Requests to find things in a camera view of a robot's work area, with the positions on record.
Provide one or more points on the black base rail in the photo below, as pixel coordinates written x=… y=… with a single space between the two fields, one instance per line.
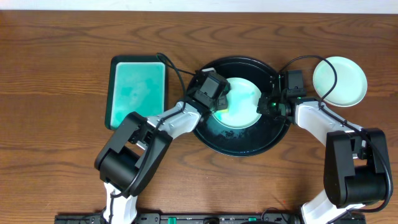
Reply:
x=155 y=218

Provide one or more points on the rectangular dark green tray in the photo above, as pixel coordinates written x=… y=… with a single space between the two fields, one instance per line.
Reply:
x=137 y=83

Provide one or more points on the white plate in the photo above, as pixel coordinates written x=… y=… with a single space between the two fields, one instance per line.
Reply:
x=342 y=98

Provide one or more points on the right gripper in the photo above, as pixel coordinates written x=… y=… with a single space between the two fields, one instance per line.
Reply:
x=262 y=107

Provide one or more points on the dark green sponge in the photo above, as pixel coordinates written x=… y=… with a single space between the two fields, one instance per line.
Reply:
x=223 y=110

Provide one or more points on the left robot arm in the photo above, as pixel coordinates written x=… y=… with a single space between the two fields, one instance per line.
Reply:
x=130 y=158

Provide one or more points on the round black tray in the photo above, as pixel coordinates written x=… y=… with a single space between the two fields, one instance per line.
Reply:
x=255 y=139

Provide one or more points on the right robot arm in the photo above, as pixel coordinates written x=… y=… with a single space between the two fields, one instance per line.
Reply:
x=357 y=175

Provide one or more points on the mint green plate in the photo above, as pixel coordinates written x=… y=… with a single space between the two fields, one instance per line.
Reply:
x=350 y=76
x=242 y=99

